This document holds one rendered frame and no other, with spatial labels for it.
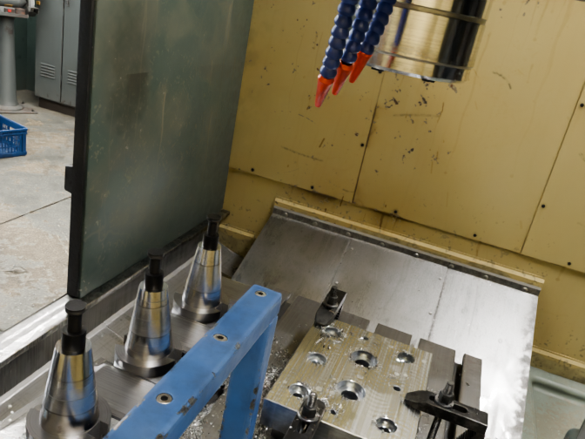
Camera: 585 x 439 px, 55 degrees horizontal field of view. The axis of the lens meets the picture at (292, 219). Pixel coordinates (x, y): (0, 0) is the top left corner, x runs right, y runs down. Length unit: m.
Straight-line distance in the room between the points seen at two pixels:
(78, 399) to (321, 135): 1.47
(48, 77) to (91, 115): 4.95
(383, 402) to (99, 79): 0.84
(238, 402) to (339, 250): 1.14
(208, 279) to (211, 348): 0.09
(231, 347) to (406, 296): 1.22
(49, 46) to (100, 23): 4.92
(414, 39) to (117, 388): 0.46
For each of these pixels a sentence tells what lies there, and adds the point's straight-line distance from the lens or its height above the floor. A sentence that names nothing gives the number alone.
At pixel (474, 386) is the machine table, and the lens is 1.25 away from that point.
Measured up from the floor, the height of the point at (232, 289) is 1.22.
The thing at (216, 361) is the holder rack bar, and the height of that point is 1.23.
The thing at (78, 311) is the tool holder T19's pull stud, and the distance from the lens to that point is 0.44.
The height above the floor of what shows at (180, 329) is 1.22.
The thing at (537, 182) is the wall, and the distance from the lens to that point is 1.79.
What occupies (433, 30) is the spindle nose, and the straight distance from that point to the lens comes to 0.66.
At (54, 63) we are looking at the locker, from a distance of 6.14.
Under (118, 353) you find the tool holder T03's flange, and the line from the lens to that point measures 0.57.
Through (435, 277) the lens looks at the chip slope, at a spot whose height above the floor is 0.83.
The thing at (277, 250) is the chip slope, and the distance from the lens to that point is 1.83.
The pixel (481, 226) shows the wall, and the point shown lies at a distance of 1.83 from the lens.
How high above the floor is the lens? 1.56
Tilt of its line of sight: 22 degrees down
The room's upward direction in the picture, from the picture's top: 12 degrees clockwise
